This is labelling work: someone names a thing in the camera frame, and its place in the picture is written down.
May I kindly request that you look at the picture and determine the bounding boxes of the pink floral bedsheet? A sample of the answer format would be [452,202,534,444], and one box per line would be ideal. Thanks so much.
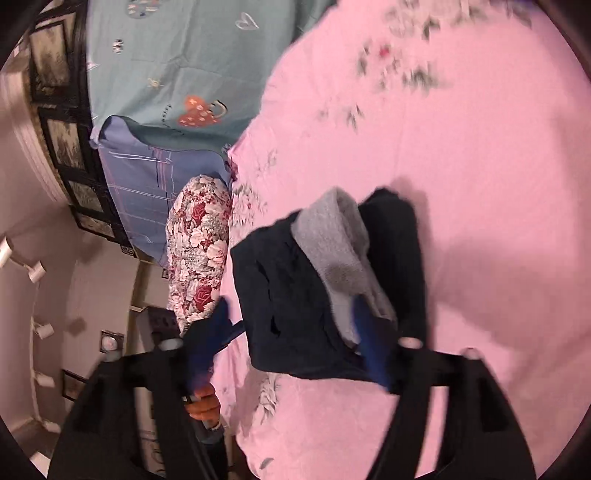
[222,0,587,480]

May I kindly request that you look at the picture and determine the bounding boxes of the dark navy pants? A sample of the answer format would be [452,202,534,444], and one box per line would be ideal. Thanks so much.
[229,187,428,386]

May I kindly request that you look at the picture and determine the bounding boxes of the person's left forearm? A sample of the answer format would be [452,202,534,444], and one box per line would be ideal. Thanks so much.
[196,419,230,480]

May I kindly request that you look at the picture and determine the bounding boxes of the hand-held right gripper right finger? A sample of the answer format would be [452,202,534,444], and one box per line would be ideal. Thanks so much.
[353,295,536,480]

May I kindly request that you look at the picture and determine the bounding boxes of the red floral pillow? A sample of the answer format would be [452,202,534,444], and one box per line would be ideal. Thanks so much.
[166,174,232,337]

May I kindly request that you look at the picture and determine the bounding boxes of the black framed wall panel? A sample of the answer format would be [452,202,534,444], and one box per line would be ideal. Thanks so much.
[28,0,134,245]

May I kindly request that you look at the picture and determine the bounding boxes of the small framed picture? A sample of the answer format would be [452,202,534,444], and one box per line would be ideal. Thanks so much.
[61,369,89,402]
[100,329,126,354]

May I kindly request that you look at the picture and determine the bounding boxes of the person's left hand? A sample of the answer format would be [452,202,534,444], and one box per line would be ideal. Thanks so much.
[185,383,223,424]

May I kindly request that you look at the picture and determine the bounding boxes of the blue plaid pillow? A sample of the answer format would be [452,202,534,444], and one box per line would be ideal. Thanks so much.
[90,115,232,268]

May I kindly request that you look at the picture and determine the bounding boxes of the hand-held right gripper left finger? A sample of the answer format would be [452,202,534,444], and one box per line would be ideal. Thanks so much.
[48,298,232,480]

